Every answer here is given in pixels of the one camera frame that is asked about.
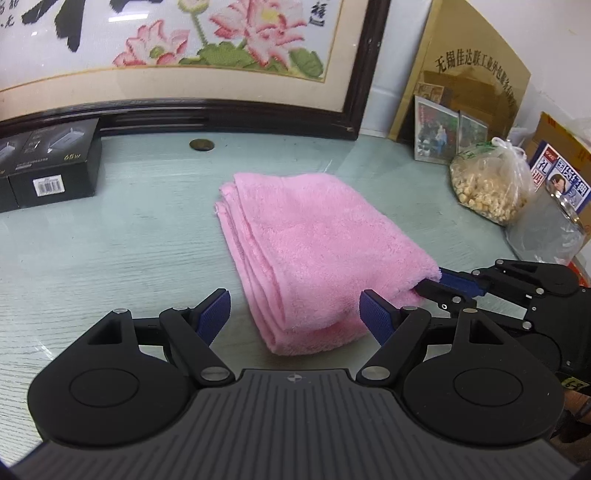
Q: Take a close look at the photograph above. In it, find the pink towel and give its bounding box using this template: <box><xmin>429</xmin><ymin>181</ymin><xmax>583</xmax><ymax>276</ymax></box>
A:
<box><xmin>215</xmin><ymin>173</ymin><xmax>441</xmax><ymax>356</ymax></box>

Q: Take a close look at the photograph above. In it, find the clear plastic bag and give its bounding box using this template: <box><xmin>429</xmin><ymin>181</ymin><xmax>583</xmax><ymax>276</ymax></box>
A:
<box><xmin>505</xmin><ymin>184</ymin><xmax>586</xmax><ymax>266</ymax></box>

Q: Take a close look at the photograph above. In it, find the plastic bag of nuts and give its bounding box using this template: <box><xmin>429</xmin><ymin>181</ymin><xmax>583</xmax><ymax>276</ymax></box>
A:
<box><xmin>450</xmin><ymin>137</ymin><xmax>536</xmax><ymax>226</ymax></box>

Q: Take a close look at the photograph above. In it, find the cardboard box with printed paper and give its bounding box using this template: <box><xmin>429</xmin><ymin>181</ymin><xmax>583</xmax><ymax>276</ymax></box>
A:
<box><xmin>525</xmin><ymin>112</ymin><xmax>590</xmax><ymax>232</ymax></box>

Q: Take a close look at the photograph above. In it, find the framed couple photo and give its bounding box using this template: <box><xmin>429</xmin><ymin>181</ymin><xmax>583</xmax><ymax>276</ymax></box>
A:
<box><xmin>414</xmin><ymin>96</ymin><xmax>460</xmax><ymax>165</ymax></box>

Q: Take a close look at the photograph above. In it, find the gold company plaque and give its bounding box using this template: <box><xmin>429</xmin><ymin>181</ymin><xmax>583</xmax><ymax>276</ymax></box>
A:
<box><xmin>389</xmin><ymin>1</ymin><xmax>531</xmax><ymax>143</ymax></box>

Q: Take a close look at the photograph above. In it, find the black charger box right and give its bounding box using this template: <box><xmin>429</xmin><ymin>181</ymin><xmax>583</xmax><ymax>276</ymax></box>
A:
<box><xmin>8</xmin><ymin>118</ymin><xmax>102</xmax><ymax>208</ymax></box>

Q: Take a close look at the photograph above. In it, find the black charger box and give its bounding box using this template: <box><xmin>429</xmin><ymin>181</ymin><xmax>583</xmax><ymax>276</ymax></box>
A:
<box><xmin>0</xmin><ymin>134</ymin><xmax>25</xmax><ymax>213</ymax></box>
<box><xmin>8</xmin><ymin>118</ymin><xmax>102</xmax><ymax>208</ymax></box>

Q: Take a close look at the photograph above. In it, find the black charger box left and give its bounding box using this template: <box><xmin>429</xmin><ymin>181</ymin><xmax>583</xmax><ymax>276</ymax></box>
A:
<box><xmin>0</xmin><ymin>134</ymin><xmax>25</xmax><ymax>213</ymax></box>

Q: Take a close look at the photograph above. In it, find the framed lotus cross-stitch picture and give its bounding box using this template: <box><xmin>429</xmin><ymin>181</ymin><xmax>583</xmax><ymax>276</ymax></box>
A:
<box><xmin>1</xmin><ymin>1</ymin><xmax>390</xmax><ymax>139</ymax></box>

